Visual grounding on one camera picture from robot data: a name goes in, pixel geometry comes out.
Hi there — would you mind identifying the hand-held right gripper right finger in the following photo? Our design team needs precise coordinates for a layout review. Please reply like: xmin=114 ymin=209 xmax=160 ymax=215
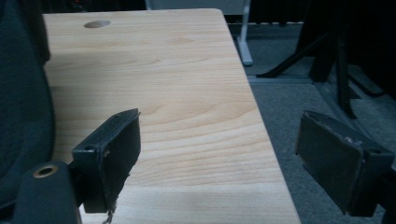
xmin=294 ymin=109 xmax=396 ymax=218

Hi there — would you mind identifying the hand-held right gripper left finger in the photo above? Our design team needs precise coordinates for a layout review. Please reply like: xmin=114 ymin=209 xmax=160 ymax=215
xmin=70 ymin=107 xmax=142 ymax=224

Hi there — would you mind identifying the black metal stand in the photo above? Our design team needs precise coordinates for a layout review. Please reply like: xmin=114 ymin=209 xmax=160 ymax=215
xmin=256 ymin=0 xmax=396 ymax=119

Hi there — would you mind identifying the dark cloth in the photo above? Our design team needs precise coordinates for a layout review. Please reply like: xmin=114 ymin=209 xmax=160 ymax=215
xmin=0 ymin=0 xmax=56 ymax=213

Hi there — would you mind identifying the black curtain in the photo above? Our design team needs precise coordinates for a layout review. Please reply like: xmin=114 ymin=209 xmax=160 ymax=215
xmin=248 ymin=0 xmax=307 ymax=24

